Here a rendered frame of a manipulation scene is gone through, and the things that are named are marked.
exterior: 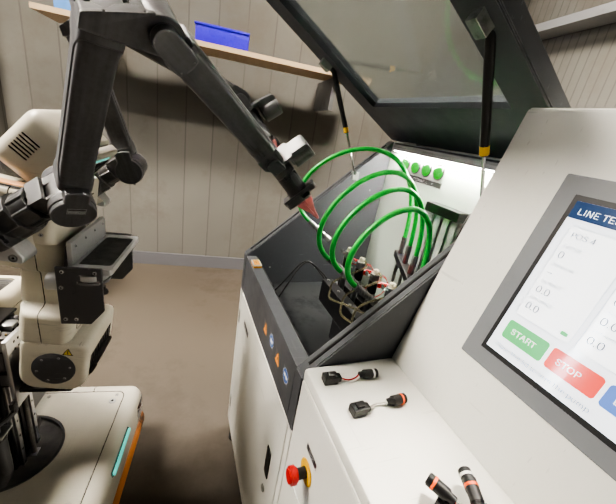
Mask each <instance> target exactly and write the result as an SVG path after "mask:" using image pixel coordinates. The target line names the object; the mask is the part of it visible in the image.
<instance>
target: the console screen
mask: <svg viewBox="0 0 616 504"><path fill-rule="evenodd" d="M462 349H463V350H464V351H465V352H466V353H467V354H468V355H470V356H471V357H472V358H473V359H474V360H475V361H476V362H478V363H479V364H480V365H481V366H482V367H483V368H485V369H486V370H487V371H488V372H489V373H490V374H492V375H493V376H494V377H495V378H496V379H497V380H499V381H500V382H501V383H502V384H503V385H504V386H506V387H507V388H508V389H509V390H510V391H511V392H513V393H514V394H515V395H516V396H517V397H518V398H519V399H521V400H522V401H523V402H524V403H525V404H526V405H528V406H529V407H530V408H531V409H532V410H533V411H535V412H536V413H537V414H538V415H539V416H540V417H542V418H543V419H544V420H545V421H546V422H547V423H549V424H550V425H551V426H552V427H553V428H554V429H555V430H557V431H558V432H559V433H560V434H561V435H562V436H564V437H565V438H566V439H567V440H568V441H569V442H571V443H572V444H573V445H574V446H575V447H576V448H578V449H579V450H580V451H581V452H582V453H583V454H585V455H586V456H587V457H588V458H589V459H590V460H592V461H593V462H594V463H595V464H596V465H597V466H598V467H600V468H601V469H602V470H603V471H604V472H605V473H607V474H608V475H609V476H610V477H611V478H612V479H614V480H615V481H616V182H615V181H610V180H604V179H598V178H593V177H587V176H581V175H575V174H568V175H567V176H566V178H565V179H564V181H563V183H562V184H561V186H560V188H559V189H558V191H557V192H556V194H555V196H554V197H553V199H552V201H551V202H550V204H549V206H548V207H547V209H546V210H545V212H544V214H543V215H542V217H541V219H540V220H539V222H538V223H537V225H536V227H535V228H534V230H533V232H532V233H531V235H530V236H529V238H528V240H527V241H526V243H525V245H524V246H523V248H522V250H521V251H520V253H519V254H518V256H517V258H516V259H515V261H514V263H513V264H512V266H511V267H510V269H509V271H508V272H507V274H506V276H505V277H504V279H503V281H502V282H501V284H500V285H499V287H498V289H497V290H496V292H495V294H494V295H493V297H492V298H491V300H490V302H489V303H488V305H487V307H486V308H485V310H484V311H483V313H482V315H481V316H480V318H479V320H478V321H477V323H476V325H475V326H474V328H473V329H472V331H471V333H470V334H469V336H468V338H467V339H466V341H465V342H464V344H463V346H462Z"/></svg>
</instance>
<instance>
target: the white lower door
mask: <svg viewBox="0 0 616 504"><path fill-rule="evenodd" d="M238 322H239V326H238V336H237V345H236V355H235V364H234V374H233V383H232V393H231V394H230V403H229V405H230V412H229V417H230V423H231V429H232V435H233V441H234V447H235V454H236V460H237V466H238V472H239V478H240V484H241V490H242V496H243V502H244V504H273V501H274V496H275V491H276V485H277V480H278V475H279V470H280V465H281V460H282V455H283V450H284V444H285V439H286V434H287V429H288V425H289V423H288V420H287V417H286V414H285V411H284V408H283V406H282V403H281V400H280V397H279V394H278V391H277V388H276V385H275V383H274V380H273V377H272V374H271V371H270V368H269V365H268V362H267V359H266V357H265V354H264V351H263V348H262V345H261V342H260V339H259V336H258V334H257V331H256V328H255V325H254V322H253V319H252V316H251V313H250V310H249V308H248V305H247V302H246V299H245V296H244V293H243V292H242V297H241V307H240V309H239V316H238Z"/></svg>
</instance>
